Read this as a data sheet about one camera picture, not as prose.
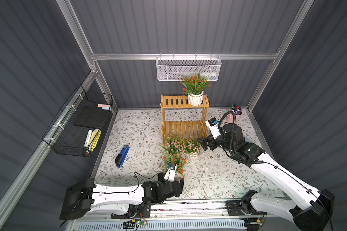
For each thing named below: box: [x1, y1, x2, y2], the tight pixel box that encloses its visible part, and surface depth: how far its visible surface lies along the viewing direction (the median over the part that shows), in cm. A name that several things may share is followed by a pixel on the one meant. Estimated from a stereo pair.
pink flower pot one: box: [160, 133, 188, 155], surface depth 84 cm
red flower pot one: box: [180, 73, 213, 107], surface depth 81 cm
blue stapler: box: [114, 144, 131, 168], surface depth 93 cm
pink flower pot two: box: [183, 136, 202, 163], surface depth 83 cm
